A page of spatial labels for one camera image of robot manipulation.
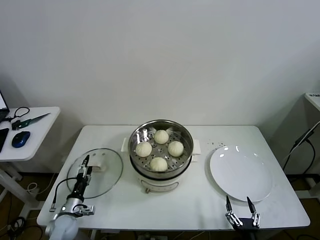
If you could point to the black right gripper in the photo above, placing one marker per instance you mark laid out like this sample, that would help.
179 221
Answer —
247 225

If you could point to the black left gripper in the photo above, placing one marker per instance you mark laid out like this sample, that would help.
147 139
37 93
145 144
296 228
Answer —
81 186

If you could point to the round glass pot lid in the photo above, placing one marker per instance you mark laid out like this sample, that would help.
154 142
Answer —
110 172

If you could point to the white steamed baozi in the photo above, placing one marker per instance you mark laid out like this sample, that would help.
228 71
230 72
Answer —
158 164
175 148
143 149
161 136

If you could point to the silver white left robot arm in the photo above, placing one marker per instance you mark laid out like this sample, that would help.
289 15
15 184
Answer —
62 226

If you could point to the steel steamer pot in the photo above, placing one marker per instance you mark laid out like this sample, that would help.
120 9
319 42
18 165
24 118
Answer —
160 184

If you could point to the perforated steel steamer basket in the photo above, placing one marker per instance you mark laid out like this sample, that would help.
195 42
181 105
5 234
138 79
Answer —
186 145

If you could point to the large white plate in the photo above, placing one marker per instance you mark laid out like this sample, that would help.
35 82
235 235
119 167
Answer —
240 172

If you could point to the white side table with legs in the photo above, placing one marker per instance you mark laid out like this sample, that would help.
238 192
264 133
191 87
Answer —
42 135

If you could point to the blue computer mouse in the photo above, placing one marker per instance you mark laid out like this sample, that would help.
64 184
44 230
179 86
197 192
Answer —
21 139

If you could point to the green pointed blade tool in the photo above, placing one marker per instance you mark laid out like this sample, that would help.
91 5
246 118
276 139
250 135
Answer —
30 121

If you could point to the black phone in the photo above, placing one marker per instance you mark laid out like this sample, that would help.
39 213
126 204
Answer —
3 140

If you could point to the black laptop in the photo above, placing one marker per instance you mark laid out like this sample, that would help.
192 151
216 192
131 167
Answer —
2 102

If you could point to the white table with label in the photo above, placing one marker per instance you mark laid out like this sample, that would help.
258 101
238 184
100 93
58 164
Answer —
313 100

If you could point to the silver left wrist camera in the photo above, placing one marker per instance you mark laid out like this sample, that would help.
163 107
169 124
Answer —
86 210

